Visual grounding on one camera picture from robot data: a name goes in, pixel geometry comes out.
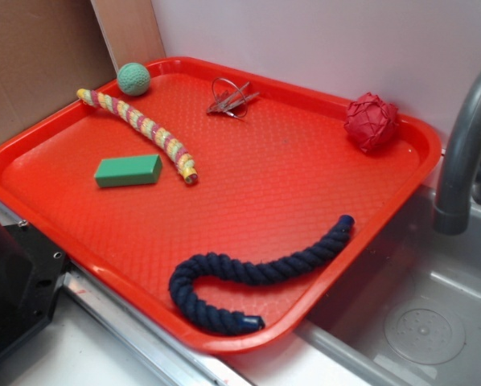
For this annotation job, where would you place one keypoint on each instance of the red plastic tray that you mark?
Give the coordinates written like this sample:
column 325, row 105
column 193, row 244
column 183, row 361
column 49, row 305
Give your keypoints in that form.
column 270, row 184

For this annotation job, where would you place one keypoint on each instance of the green rectangular block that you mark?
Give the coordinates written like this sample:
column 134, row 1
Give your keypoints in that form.
column 128, row 171

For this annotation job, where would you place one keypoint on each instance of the red woven ball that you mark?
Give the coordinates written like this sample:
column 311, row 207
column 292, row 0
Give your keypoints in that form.
column 370, row 122

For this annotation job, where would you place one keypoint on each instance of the green dimpled ball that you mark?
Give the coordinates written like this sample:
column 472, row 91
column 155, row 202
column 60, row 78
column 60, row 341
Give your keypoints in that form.
column 133, row 79

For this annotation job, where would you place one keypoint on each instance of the light wooden board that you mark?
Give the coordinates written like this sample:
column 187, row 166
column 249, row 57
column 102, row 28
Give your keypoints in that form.
column 130, row 30

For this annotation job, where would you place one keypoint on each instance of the grey sink faucet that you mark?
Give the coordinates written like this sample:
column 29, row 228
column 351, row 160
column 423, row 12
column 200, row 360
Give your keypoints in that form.
column 460, row 179

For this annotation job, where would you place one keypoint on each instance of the grey toy sink basin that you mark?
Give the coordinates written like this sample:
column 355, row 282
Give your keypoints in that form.
column 407, row 312

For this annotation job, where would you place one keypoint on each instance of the brown cardboard panel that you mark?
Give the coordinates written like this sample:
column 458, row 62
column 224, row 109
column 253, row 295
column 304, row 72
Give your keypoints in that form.
column 48, row 49

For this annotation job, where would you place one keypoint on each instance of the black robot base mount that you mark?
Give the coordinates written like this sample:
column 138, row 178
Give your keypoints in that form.
column 31, row 273

